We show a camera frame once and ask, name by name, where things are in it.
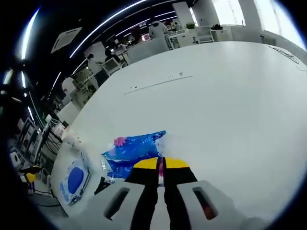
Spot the white wipes packet blue oval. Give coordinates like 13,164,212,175
51,150,93,207

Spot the thin cable on table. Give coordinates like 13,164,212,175
268,44,301,65

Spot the white office chair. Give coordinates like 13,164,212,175
102,58,123,77
196,25,214,44

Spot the ceiling air vent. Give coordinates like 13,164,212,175
50,27,83,54

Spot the ceiling light strip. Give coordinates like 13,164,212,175
69,0,149,59

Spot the white shelving rack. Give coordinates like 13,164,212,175
9,115,63,169

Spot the low white partition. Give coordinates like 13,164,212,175
126,38,172,66

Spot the blue flowered tissue pack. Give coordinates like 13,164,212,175
100,130,167,185

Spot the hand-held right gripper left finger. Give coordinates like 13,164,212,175
57,157,161,230

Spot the window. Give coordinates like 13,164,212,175
213,0,246,25
253,0,307,51

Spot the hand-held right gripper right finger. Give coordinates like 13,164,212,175
163,157,272,230

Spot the white table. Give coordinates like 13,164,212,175
50,40,307,226

